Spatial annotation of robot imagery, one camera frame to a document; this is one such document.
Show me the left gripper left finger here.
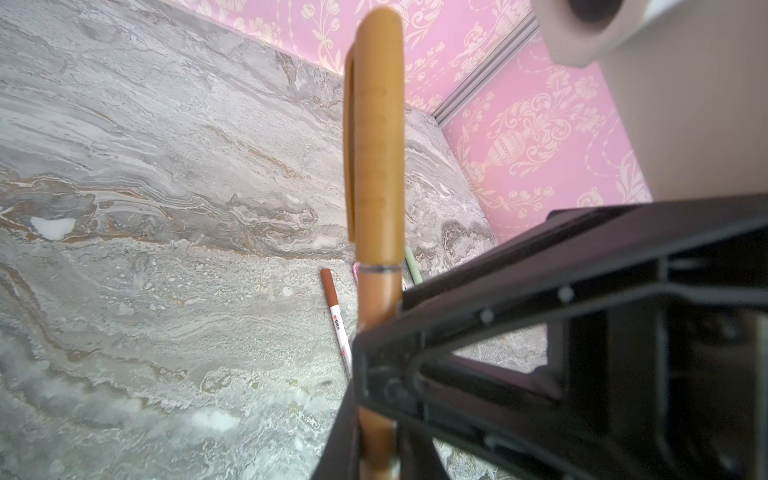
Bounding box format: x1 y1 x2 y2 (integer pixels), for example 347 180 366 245
310 384 360 480

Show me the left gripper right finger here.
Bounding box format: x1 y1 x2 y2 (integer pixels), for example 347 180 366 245
397 426 450 480

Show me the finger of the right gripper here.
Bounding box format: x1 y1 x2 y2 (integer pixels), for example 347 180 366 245
353 194 767 479

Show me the white pen brown tip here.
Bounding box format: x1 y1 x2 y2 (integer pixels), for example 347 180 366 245
320 268 353 379

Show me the pale green fountain pen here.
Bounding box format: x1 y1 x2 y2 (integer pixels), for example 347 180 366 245
405 246 423 285

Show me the tan brown pen cap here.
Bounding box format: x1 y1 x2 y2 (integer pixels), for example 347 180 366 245
343 7 405 265

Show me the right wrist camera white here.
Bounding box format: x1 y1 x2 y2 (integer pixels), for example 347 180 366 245
533 1 767 201

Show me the right corner aluminium post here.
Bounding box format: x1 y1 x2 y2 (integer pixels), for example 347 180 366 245
432 12 539 128

